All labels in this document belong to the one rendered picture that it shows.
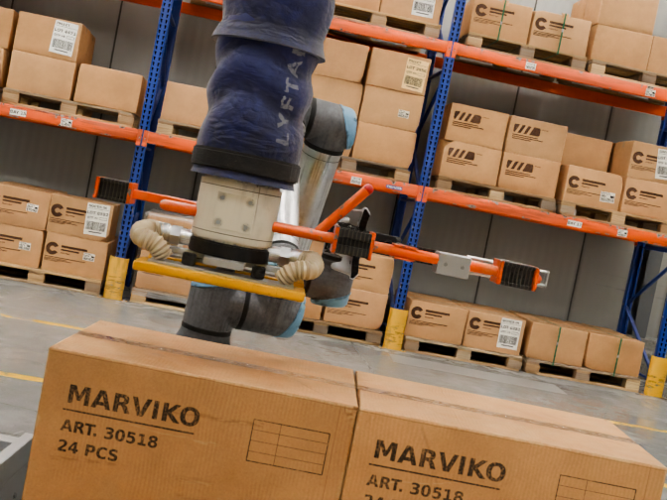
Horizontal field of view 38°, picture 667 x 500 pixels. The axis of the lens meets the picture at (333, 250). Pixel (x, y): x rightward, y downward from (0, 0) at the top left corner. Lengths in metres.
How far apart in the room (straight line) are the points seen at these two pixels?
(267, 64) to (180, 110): 7.32
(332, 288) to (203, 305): 0.64
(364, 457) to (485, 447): 0.23
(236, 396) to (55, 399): 0.35
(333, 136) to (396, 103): 6.68
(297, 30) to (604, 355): 8.37
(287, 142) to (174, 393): 0.54
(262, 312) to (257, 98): 1.07
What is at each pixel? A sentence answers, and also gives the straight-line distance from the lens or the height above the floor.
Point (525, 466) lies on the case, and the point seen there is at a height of 0.89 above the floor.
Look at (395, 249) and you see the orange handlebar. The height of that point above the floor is 1.24.
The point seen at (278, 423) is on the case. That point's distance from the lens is 1.86.
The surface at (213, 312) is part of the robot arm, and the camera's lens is 2.83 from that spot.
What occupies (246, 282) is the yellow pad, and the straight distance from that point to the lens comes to 1.88.
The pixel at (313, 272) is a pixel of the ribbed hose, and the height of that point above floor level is 1.17.
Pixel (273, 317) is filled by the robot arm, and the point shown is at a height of 0.94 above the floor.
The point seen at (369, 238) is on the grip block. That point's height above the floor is 1.26.
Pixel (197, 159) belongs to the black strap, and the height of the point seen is 1.35.
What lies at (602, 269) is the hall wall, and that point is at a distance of 11.33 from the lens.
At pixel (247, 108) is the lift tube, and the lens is 1.92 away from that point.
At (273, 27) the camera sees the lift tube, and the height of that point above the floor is 1.63.
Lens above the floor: 1.32
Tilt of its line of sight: 3 degrees down
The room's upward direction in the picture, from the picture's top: 11 degrees clockwise
